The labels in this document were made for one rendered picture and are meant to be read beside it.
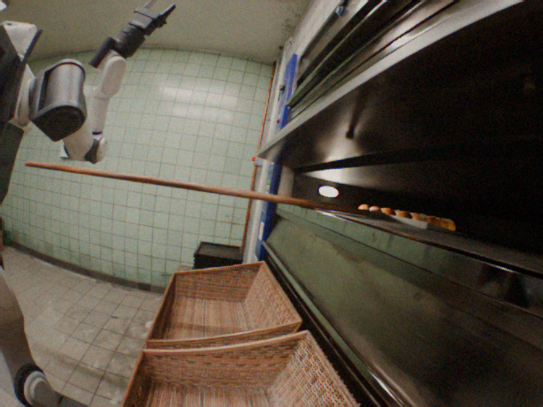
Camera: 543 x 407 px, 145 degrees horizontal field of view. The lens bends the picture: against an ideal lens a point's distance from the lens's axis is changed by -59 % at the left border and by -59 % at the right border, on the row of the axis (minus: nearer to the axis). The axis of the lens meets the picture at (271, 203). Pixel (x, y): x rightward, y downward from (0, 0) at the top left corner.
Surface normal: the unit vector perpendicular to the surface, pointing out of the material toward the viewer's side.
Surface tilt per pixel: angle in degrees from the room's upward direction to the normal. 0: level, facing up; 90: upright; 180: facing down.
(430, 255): 90
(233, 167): 90
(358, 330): 70
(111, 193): 90
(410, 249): 90
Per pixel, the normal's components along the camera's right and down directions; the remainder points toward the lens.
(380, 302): -0.84, -0.48
